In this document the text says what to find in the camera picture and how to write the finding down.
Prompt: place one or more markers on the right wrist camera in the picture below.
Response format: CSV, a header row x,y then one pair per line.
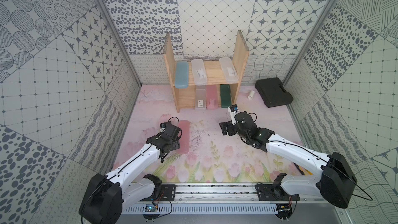
x,y
233,111

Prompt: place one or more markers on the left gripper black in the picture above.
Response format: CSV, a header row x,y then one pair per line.
x,y
173,144

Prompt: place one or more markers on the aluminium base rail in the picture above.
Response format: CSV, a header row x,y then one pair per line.
x,y
223,199

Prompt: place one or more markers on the clear rounded pencil case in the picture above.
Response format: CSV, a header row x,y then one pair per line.
x,y
199,72

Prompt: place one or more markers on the black plastic tool case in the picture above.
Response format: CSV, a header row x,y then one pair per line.
x,y
273,92

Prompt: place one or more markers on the pink rounded pencil case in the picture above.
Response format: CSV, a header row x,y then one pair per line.
x,y
185,139

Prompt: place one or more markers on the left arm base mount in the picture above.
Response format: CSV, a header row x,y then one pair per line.
x,y
164,192

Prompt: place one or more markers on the teal pencil case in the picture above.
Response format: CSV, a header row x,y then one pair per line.
x,y
182,75

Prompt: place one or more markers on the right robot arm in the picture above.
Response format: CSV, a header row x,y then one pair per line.
x,y
331,176

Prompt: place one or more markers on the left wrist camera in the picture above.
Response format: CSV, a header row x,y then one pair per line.
x,y
163,126

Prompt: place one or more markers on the wooden two-tier shelf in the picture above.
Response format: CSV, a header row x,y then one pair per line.
x,y
185,98

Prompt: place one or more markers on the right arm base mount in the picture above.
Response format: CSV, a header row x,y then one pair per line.
x,y
269,192

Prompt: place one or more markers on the clear pencil case right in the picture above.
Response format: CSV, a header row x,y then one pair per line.
x,y
228,70

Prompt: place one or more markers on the pink pencil case lower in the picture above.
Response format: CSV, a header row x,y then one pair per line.
x,y
211,97

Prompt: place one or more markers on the yellow black tool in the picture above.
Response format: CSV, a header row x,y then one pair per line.
x,y
302,170

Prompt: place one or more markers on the frosted rectangular pencil case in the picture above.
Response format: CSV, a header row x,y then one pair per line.
x,y
200,97

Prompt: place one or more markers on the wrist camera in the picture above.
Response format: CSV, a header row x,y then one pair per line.
x,y
163,126
233,111

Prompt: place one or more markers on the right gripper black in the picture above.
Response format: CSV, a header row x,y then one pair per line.
x,y
230,131

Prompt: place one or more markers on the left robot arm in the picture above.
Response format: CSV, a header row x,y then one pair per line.
x,y
108,195

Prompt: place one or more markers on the dark green pencil case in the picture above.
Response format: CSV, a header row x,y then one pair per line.
x,y
225,96

